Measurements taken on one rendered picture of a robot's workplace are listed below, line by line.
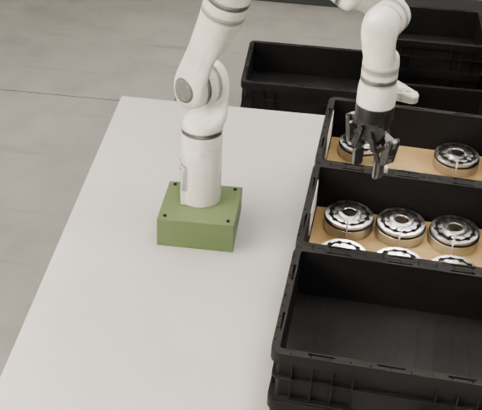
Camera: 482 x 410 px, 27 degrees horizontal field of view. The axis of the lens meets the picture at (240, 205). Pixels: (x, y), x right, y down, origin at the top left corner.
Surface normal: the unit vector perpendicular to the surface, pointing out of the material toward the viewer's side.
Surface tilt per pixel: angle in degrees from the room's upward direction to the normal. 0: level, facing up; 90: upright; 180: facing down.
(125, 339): 0
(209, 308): 0
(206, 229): 90
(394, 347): 0
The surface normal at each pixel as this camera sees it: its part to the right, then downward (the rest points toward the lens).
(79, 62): 0.04, -0.82
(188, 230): -0.11, 0.56
